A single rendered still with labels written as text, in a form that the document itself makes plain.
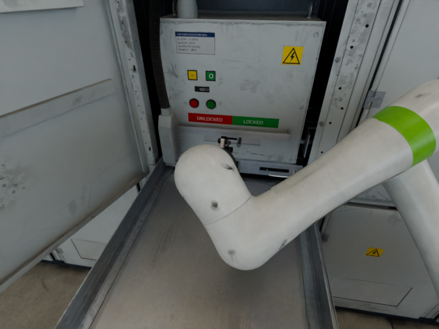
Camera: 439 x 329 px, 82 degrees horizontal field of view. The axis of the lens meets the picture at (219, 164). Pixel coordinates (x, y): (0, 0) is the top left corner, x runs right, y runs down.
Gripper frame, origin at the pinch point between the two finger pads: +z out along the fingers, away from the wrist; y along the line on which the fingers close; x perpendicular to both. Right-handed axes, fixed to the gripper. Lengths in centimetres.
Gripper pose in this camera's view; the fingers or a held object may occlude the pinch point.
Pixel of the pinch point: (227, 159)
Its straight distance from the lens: 78.8
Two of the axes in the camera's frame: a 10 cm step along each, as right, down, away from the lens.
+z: 1.4, -1.0, 9.9
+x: 9.9, 0.9, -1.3
